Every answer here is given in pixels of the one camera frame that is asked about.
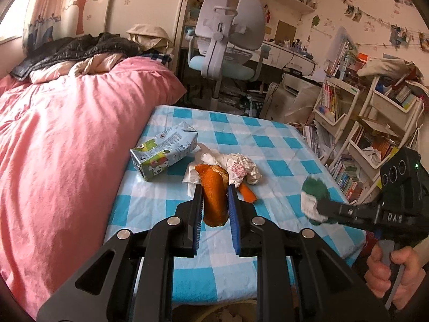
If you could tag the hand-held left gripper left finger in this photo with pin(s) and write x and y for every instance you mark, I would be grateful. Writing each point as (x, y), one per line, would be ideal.
(198, 214)

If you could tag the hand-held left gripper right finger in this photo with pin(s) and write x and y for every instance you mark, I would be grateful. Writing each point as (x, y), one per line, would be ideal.
(233, 218)

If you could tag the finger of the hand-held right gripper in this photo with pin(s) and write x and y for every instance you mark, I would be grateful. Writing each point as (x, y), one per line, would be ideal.
(348, 213)

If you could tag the large orange peel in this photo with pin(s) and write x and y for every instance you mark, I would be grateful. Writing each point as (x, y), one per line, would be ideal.
(214, 194)

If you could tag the person's right hand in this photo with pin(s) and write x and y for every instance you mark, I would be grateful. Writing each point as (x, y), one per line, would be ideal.
(412, 268)

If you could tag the small orange peel piece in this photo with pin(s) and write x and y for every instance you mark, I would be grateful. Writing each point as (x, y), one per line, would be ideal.
(247, 193)

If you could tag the row of colourful books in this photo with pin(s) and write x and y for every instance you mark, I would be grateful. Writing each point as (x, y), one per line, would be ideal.
(348, 181)

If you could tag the white crumpled tissue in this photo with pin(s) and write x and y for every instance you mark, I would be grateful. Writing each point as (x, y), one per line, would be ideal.
(192, 174)

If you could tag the blue white checkered tablecloth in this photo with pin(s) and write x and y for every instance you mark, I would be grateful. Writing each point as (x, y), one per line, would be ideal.
(268, 161)

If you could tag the light blue drink carton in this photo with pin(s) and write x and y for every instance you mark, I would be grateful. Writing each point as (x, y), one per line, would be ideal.
(161, 151)

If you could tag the narrow white book rack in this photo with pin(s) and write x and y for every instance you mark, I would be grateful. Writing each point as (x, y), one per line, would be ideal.
(330, 122)

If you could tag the wide white book rack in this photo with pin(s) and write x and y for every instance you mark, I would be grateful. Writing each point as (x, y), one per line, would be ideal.
(388, 102)

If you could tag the pile of magazines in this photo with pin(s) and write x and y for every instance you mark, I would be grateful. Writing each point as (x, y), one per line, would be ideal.
(241, 100)

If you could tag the white printer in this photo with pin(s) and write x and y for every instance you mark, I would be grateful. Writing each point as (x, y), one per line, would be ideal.
(298, 84)

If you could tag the pink duvet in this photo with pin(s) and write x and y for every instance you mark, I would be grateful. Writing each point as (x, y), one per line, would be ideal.
(67, 157)

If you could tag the beige cloth on rack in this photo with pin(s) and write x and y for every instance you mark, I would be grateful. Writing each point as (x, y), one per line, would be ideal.
(385, 67)

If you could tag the blue plaid pillow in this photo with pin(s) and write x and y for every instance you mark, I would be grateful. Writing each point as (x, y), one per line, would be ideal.
(157, 57)

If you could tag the white desk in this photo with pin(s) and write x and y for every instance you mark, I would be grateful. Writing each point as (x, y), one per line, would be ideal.
(295, 58)

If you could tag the grey blue desk chair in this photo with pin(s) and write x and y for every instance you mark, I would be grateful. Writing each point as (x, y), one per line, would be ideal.
(221, 33)

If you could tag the beige pillow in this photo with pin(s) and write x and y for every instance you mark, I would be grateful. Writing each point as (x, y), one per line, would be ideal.
(150, 37)

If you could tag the brown cork board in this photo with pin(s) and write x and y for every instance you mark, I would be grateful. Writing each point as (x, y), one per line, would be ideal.
(285, 32)

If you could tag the pale peach quilt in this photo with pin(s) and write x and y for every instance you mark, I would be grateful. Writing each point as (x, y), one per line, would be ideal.
(67, 70)

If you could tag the black puffer jacket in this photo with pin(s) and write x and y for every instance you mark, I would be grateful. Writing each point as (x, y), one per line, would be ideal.
(83, 48)

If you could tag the pink printed curtain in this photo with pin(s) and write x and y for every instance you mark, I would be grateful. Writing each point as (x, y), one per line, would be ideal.
(47, 6)

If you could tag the green leaf wall sticker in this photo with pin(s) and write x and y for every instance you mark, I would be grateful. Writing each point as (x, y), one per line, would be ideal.
(315, 20)

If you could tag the tree wall sticker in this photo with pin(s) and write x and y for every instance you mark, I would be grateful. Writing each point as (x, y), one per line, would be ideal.
(80, 10)

